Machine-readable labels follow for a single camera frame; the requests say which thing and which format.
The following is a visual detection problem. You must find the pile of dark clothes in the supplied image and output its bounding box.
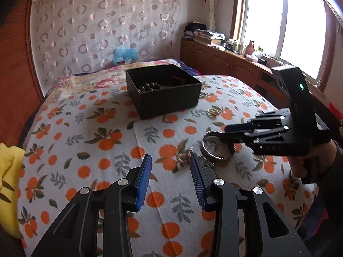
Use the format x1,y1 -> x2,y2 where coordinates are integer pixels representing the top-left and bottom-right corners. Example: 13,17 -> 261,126
184,21 -> 207,39

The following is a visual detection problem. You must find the circle patterned sheer curtain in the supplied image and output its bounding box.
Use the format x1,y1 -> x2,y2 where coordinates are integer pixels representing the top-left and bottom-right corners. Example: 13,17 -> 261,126
29,0 -> 181,85

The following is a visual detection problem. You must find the brown bead bracelet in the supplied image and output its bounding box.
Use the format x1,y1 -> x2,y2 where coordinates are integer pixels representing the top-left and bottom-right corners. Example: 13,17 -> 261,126
137,82 -> 162,93

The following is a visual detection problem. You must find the red string bracelet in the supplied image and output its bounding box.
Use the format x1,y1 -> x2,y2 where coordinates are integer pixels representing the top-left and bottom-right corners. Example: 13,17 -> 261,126
170,75 -> 189,86

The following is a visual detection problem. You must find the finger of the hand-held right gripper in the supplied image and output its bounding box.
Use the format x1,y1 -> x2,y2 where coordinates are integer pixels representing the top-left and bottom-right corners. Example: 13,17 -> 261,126
220,129 -> 287,145
224,108 -> 292,134

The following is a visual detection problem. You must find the long wooden cabinet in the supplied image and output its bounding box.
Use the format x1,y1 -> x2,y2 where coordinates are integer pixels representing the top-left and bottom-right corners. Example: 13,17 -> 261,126
180,39 -> 343,118

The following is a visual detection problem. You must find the floral quilt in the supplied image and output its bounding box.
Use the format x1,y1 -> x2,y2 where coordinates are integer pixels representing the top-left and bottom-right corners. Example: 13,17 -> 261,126
48,58 -> 185,97

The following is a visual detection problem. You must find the yellow plush toy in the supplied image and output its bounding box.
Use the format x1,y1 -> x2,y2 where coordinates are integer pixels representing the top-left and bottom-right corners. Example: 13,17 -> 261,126
0,142 -> 26,239

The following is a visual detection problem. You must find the group of small bottles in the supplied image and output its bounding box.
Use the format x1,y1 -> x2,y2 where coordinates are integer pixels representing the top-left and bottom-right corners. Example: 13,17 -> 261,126
228,39 -> 245,54

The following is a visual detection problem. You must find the wooden framed window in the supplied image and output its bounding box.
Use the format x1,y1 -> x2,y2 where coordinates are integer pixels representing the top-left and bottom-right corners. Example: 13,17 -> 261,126
232,0 -> 343,91

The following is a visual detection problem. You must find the orange fruit print blanket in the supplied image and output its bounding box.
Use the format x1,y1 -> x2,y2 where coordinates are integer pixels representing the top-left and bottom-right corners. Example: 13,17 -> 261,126
17,75 -> 322,257

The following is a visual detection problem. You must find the stack of books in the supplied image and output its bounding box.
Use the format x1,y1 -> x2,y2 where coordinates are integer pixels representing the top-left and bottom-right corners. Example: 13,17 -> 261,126
194,29 -> 226,46

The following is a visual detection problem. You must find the pale window curtain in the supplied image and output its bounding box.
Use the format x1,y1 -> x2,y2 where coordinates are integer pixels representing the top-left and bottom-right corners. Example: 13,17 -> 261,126
206,0 -> 219,31

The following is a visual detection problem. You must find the wide dark metal bangle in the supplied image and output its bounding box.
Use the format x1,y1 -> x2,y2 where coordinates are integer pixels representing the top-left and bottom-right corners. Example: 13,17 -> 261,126
202,131 -> 236,166

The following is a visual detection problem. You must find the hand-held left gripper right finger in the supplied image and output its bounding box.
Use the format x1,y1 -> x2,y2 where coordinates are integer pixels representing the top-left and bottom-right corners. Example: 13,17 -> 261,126
189,152 -> 313,257

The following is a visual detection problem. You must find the person's right forearm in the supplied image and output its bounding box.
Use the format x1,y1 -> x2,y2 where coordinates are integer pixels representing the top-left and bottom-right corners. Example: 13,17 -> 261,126
296,139 -> 343,247

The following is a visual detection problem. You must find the person's right hand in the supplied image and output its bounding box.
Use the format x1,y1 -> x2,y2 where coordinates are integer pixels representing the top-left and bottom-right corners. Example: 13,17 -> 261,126
290,140 -> 339,185

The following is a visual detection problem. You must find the purple blanket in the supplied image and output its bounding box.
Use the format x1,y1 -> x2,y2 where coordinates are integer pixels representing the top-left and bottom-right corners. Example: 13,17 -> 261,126
177,60 -> 201,77

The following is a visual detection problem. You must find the black square box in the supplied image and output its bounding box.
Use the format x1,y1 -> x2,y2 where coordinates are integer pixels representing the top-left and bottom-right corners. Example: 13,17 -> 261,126
125,64 -> 202,120

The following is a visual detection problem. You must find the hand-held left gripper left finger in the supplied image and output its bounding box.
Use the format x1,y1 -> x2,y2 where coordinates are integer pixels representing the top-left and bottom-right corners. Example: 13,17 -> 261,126
31,153 -> 152,257

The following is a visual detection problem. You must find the blue plastic bag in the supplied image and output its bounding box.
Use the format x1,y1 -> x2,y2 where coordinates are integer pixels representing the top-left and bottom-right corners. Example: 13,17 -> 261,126
113,48 -> 137,64

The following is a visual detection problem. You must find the wooden slatted wardrobe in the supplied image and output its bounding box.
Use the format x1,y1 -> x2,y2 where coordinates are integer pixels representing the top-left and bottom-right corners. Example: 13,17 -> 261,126
0,0 -> 45,150

